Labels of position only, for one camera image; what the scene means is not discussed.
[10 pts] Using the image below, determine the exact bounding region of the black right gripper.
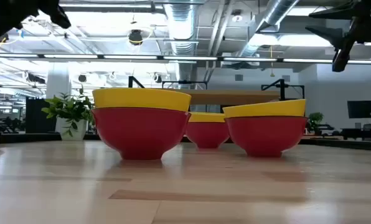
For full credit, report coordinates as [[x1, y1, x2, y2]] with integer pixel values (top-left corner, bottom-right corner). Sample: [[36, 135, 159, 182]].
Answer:
[[305, 0, 371, 73]]

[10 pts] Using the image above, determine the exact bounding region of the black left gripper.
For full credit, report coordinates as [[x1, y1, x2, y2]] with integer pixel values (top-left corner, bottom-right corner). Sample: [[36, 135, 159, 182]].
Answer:
[[0, 0, 72, 54]]

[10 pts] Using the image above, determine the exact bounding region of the yellow mini bowl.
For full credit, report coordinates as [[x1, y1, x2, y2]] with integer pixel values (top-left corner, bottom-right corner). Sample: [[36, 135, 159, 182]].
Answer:
[[92, 88, 192, 112], [188, 111, 227, 123], [222, 99, 307, 119]]

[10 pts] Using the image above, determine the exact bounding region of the red mini bowl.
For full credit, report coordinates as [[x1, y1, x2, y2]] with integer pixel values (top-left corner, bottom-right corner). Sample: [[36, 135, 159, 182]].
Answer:
[[185, 120, 230, 149], [91, 107, 192, 161], [224, 116, 309, 158]]

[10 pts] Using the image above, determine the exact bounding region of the white column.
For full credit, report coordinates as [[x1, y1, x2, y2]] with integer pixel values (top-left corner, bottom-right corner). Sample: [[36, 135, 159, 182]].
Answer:
[[46, 63, 72, 100]]

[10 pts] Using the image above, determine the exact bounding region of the black ceiling device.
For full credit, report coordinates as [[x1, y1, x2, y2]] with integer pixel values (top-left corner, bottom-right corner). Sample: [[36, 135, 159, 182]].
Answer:
[[128, 29, 144, 47]]

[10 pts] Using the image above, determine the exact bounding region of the green leafy plant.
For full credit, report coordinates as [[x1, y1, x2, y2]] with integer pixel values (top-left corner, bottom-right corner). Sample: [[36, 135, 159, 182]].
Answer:
[[41, 88, 96, 138]]

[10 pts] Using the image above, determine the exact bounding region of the small green potted plant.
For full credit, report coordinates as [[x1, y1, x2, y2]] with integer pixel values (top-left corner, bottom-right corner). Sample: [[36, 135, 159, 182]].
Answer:
[[308, 111, 325, 135]]

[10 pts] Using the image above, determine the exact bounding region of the black cabinet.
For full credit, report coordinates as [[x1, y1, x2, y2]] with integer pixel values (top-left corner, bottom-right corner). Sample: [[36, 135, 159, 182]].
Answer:
[[26, 98, 57, 134]]

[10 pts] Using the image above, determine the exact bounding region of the black desk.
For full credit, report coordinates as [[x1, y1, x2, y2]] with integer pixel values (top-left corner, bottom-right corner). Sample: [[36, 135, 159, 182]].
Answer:
[[340, 123, 371, 141]]

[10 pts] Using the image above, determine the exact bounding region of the white plant pot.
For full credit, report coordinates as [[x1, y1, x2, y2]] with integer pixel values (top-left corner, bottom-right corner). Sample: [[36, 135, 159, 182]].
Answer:
[[55, 117, 88, 141]]

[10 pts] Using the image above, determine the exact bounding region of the yellow hanging cord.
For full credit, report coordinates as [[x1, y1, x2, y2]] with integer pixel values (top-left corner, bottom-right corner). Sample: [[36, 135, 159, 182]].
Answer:
[[268, 45, 276, 78]]

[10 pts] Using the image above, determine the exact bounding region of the black wall monitor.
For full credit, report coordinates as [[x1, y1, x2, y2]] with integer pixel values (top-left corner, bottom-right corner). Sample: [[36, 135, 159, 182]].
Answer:
[[347, 100, 371, 119]]

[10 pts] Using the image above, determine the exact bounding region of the silver ribbed ventilation duct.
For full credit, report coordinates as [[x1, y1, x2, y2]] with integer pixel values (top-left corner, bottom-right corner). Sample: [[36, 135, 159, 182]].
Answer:
[[163, 0, 199, 82]]

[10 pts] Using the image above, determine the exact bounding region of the wooden shelf with black frame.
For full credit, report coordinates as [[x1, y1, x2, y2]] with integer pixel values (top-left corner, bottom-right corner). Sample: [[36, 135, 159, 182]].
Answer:
[[128, 75, 288, 106]]

